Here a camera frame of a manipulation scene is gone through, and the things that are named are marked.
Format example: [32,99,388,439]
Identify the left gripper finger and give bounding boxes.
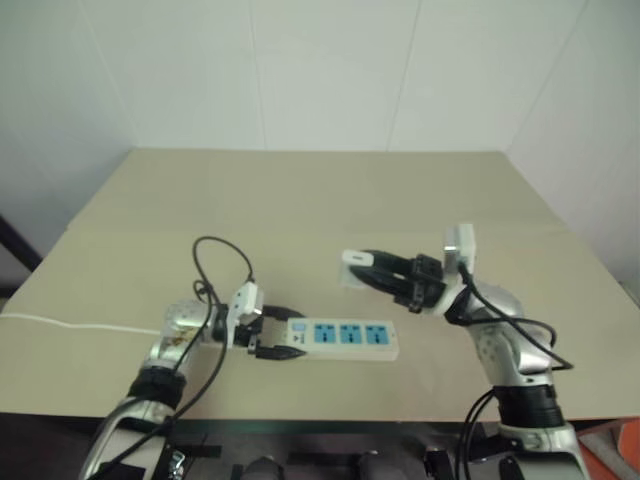
[247,338,308,362]
[259,304,304,322]

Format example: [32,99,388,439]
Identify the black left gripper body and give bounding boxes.
[233,314,267,352]

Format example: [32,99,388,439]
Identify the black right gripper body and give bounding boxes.
[394,253,450,315]

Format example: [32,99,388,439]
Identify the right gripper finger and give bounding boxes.
[358,248,417,275]
[348,267,412,304]

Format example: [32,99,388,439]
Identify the white charger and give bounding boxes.
[341,248,377,292]

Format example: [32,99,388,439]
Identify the white power strip blue sockets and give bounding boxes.
[272,319,400,362]

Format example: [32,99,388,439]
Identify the dark rounded shape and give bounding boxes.
[241,457,287,480]

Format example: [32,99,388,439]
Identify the dark furniture piece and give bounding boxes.
[0,213,44,302]

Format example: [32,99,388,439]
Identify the orange object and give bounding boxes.
[616,413,640,480]

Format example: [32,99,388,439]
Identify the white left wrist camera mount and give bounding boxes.
[216,281,265,350]

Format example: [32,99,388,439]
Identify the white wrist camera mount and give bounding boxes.
[433,223,477,316]
[216,281,265,350]

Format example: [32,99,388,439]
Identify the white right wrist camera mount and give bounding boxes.
[433,223,477,316]

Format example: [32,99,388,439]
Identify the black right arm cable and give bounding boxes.
[442,262,576,480]

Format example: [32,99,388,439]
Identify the white power strip cord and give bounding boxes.
[0,313,164,336]

